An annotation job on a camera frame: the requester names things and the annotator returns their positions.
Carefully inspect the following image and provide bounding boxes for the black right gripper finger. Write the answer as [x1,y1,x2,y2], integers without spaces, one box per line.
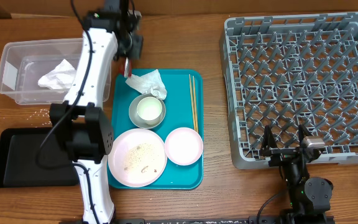
[298,124,312,148]
[261,125,277,150]

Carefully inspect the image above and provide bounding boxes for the red snack wrapper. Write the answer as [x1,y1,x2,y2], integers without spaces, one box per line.
[123,58,132,78]

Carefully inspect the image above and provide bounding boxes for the white napkin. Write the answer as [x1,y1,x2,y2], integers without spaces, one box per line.
[126,69,167,100]
[38,59,76,90]

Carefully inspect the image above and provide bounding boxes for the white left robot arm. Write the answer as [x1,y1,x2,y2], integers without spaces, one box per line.
[35,0,143,223]

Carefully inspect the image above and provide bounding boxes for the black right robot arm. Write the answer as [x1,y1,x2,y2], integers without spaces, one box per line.
[256,124,334,223]

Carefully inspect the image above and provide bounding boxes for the grey dishwasher rack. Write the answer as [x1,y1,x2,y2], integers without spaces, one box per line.
[220,12,358,169]

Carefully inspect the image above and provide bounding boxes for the white cup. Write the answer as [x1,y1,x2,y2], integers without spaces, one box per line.
[136,96,163,125]

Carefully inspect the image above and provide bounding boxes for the right wooden chopstick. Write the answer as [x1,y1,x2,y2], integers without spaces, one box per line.
[192,77,199,133]

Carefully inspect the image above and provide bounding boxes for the wooden chopstick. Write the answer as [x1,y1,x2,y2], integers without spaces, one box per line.
[188,74,197,131]
[192,77,199,133]

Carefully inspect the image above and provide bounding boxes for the left wooden chopstick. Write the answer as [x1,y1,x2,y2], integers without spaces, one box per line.
[188,74,197,131]

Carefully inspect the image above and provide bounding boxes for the small pink plate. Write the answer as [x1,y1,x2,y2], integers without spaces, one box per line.
[165,128,203,166]

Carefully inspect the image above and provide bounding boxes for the clear plastic bin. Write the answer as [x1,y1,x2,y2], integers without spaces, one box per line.
[0,37,112,106]

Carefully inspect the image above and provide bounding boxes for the scattered rice grains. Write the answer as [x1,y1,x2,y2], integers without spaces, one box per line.
[25,108,52,128]

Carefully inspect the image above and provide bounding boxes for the large pink plate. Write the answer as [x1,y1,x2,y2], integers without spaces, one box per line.
[108,128,168,188]

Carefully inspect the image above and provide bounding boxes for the black plastic tray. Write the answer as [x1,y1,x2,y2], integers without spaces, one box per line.
[0,127,79,188]

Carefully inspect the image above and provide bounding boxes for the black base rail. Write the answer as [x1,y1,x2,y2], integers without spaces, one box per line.
[59,216,335,224]

